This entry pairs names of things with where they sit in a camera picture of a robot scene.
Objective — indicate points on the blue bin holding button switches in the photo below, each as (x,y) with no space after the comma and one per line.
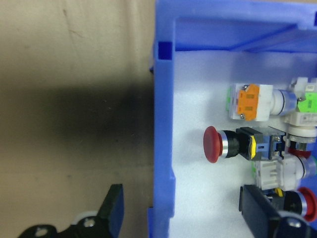
(163,99)

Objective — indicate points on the red mushroom button black block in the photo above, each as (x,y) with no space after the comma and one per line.
(294,203)

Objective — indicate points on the red mushroom button blue block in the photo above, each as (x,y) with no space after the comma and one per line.
(215,145)

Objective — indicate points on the white bin liner sheet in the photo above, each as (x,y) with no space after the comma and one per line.
(198,99)

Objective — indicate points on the white switch with green lens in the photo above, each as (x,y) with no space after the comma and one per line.
(284,173)

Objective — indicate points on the white switch with green label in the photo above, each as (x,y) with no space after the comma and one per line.
(305,119)

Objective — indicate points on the white switch with orange block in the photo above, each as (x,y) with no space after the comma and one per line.
(247,104)

